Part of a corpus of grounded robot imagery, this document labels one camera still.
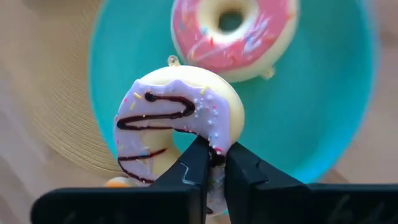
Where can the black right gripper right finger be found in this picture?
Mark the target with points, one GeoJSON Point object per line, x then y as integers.
{"type": "Point", "coordinates": [248, 186]}

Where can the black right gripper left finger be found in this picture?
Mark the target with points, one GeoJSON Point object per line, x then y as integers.
{"type": "Point", "coordinates": [183, 180]}

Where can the purple frosted toy donut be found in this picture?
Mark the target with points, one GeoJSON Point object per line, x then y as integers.
{"type": "Point", "coordinates": [174, 105]}

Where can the pink frosted toy donut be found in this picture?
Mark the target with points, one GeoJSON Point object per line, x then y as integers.
{"type": "Point", "coordinates": [202, 46]}

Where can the small orange glazed toy donut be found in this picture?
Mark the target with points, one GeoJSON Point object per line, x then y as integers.
{"type": "Point", "coordinates": [118, 183]}

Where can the turquoise plastic plate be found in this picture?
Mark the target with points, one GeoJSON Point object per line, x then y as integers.
{"type": "Point", "coordinates": [311, 109]}

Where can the round woven straw placemat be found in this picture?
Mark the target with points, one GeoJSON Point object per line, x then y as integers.
{"type": "Point", "coordinates": [62, 93]}

